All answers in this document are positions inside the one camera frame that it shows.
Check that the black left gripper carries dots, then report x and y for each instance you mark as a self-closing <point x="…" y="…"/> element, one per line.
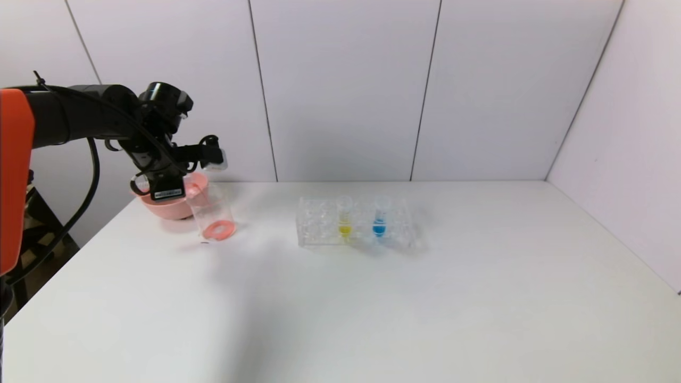
<point x="167" y="191"/>

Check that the red pigment test tube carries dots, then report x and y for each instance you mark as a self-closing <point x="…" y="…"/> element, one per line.
<point x="193" y="190"/>

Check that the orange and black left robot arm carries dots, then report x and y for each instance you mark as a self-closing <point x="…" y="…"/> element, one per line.
<point x="69" y="117"/>

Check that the clear acrylic test tube rack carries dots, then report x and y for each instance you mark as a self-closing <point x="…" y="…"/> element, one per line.
<point x="319" y="234"/>

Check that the yellow pigment test tube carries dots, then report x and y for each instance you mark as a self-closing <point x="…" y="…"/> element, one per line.
<point x="345" y="230"/>

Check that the blue pigment test tube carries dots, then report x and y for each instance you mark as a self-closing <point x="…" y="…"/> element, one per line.
<point x="379" y="229"/>

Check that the pink plastic bowl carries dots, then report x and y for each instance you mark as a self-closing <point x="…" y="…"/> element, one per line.
<point x="170" y="210"/>

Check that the clear glass beaker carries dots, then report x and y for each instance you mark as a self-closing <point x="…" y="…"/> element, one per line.
<point x="219" y="230"/>

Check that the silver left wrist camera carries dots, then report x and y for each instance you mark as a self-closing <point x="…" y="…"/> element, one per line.
<point x="215" y="159"/>

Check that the black chair frame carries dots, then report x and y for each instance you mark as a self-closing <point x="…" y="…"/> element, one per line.
<point x="45" y="234"/>

